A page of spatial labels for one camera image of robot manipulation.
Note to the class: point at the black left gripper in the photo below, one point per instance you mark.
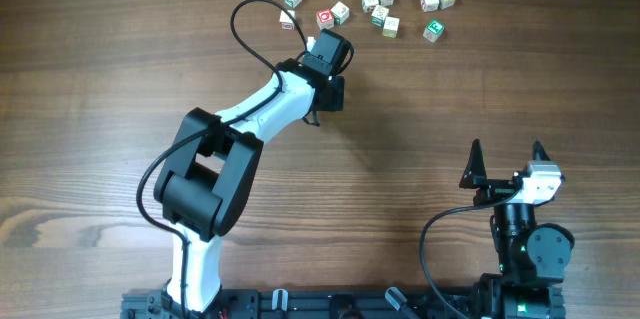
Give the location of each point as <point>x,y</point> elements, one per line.
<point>338,102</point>

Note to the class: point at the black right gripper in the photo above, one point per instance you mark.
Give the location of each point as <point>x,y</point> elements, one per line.
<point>475,176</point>

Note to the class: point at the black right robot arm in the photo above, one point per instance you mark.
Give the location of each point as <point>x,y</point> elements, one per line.
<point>532,256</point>

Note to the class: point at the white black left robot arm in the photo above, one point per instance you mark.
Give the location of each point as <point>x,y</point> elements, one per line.
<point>207,174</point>

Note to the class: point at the block red letter O top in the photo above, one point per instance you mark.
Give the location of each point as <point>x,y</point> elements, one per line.
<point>325,19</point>

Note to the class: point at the white block green letter I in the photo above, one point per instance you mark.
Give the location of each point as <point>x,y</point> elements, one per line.
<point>340,13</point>

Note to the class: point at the block red digit six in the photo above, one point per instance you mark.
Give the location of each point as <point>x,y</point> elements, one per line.
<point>287,19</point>

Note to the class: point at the block yellow letter C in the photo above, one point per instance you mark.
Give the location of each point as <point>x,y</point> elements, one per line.
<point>391,27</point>

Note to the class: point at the white block green side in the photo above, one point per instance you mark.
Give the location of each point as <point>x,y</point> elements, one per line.
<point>379,15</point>

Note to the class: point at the white block circle engraving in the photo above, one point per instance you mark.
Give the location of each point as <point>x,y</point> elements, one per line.
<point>369,5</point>

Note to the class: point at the block green letter F top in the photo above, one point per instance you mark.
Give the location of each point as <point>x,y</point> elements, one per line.
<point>433,31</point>

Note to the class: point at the white block red drawing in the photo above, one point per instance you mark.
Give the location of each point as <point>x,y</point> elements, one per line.
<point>429,5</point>

